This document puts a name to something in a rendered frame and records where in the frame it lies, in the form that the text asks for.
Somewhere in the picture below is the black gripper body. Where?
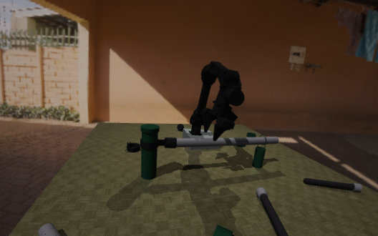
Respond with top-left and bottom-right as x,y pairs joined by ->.
201,99 -> 235,129

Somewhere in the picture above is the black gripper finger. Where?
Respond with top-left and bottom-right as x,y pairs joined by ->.
213,124 -> 231,141
202,114 -> 215,132

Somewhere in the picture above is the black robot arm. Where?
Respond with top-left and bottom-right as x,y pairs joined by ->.
189,61 -> 245,135

